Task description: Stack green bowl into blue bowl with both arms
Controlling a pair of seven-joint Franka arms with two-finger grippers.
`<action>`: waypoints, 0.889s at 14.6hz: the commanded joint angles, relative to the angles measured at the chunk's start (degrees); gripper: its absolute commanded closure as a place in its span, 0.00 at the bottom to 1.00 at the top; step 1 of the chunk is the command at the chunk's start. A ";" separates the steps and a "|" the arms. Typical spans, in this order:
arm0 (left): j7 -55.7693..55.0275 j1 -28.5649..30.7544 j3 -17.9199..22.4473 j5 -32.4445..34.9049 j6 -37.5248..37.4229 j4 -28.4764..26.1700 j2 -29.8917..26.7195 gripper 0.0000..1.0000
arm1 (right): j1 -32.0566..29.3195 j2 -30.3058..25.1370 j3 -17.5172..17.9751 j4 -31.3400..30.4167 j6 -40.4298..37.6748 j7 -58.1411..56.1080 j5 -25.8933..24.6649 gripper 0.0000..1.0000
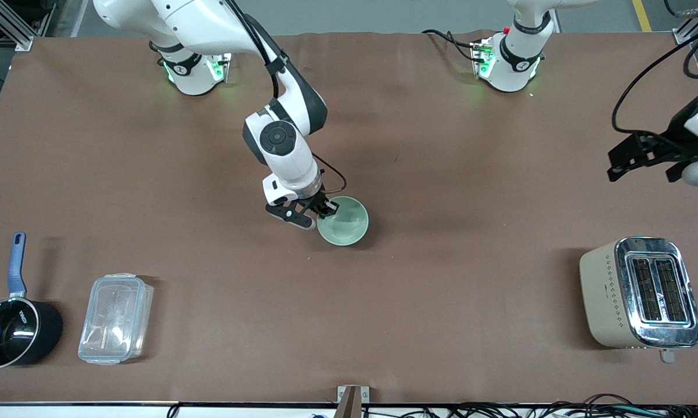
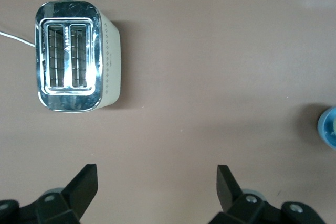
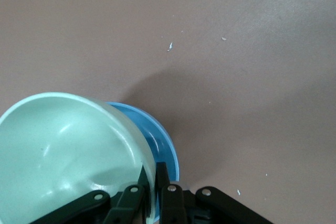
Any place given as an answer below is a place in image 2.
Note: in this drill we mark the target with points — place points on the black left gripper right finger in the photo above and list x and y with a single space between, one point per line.
236 200

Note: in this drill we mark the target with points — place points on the white chrome two-slot toaster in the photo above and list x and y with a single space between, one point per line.
76 56

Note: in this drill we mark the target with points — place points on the blue bowl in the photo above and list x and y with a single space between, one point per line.
329 128

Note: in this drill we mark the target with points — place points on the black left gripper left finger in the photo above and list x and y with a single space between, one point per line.
76 195

